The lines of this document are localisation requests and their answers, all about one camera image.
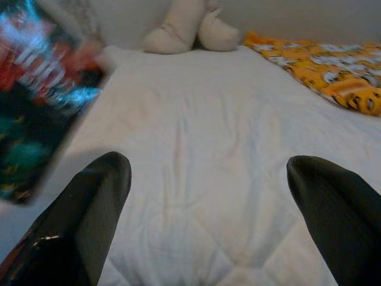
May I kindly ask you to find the yellow cartoon print duvet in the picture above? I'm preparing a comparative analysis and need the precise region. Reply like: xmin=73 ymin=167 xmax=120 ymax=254
xmin=242 ymin=29 xmax=381 ymax=117

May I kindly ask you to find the white plush toy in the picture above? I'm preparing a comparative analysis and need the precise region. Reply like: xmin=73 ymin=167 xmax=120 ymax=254
xmin=139 ymin=0 xmax=242 ymax=55

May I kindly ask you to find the white quilted bed cover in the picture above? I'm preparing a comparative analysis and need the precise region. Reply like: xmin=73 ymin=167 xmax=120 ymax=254
xmin=0 ymin=44 xmax=381 ymax=286

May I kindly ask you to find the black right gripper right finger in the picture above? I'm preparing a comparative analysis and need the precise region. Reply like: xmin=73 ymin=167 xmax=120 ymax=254
xmin=286 ymin=155 xmax=381 ymax=286

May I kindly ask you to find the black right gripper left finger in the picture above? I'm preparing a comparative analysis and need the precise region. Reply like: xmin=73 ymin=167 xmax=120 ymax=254
xmin=0 ymin=151 xmax=132 ymax=286

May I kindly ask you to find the black colourful printed book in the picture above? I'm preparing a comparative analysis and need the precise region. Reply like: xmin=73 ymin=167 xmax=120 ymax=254
xmin=0 ymin=0 xmax=105 ymax=207

